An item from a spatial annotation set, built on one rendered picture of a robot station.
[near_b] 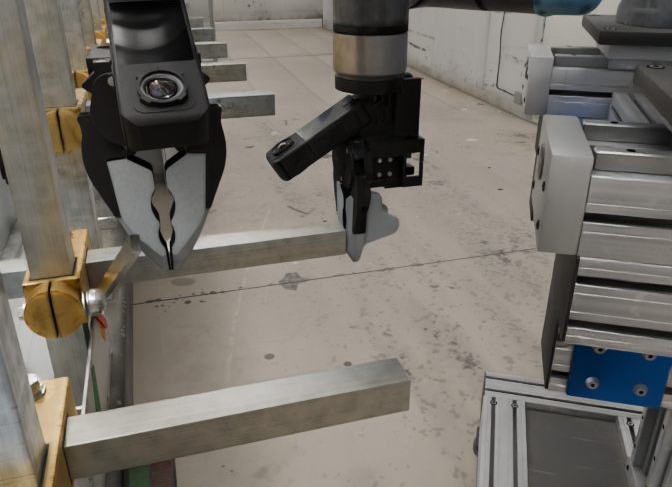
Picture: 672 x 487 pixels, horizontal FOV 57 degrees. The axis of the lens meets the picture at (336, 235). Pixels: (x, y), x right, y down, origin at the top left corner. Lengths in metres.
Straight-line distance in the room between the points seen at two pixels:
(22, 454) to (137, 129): 0.20
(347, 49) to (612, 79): 0.52
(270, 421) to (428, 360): 1.50
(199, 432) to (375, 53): 0.37
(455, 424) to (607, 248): 1.22
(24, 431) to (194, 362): 1.58
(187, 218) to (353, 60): 0.26
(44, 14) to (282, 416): 0.54
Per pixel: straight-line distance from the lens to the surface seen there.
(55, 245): 0.62
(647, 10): 1.04
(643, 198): 0.56
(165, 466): 0.65
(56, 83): 0.83
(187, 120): 0.33
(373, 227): 0.69
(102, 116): 0.42
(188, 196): 0.44
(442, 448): 1.68
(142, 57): 0.36
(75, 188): 0.86
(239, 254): 0.67
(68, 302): 0.61
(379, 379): 0.49
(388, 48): 0.62
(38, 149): 0.59
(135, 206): 0.44
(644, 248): 0.58
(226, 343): 2.03
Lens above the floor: 1.15
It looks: 25 degrees down
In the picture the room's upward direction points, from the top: straight up
